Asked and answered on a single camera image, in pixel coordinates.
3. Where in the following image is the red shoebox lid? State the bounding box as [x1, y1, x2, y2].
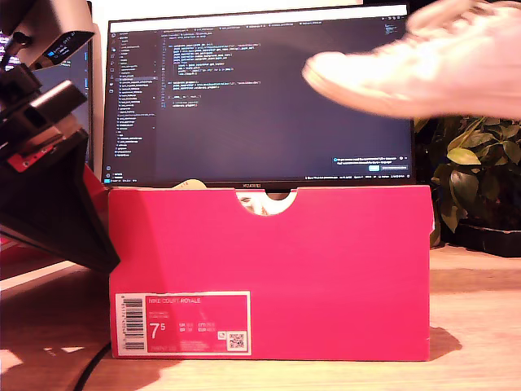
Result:
[0, 165, 112, 256]

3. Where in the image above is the white sneaker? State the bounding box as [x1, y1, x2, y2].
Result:
[300, 0, 521, 122]
[238, 194, 262, 216]

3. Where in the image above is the red Nike shoebox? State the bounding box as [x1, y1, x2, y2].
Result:
[107, 185, 436, 362]

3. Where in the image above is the monitor with purple window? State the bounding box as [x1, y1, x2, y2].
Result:
[34, 36, 94, 172]

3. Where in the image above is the beige paper sheet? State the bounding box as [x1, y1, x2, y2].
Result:
[170, 178, 208, 191]

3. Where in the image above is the black Huawei computer monitor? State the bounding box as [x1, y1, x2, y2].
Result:
[101, 3, 416, 203]

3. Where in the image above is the green leafy plant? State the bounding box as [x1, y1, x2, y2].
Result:
[414, 116, 521, 233]

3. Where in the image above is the black plant tray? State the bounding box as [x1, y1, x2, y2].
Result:
[449, 219, 521, 258]

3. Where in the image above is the black cable on table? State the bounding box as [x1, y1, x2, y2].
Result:
[74, 343, 112, 391]

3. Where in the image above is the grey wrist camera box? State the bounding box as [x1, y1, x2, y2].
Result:
[0, 0, 98, 69]

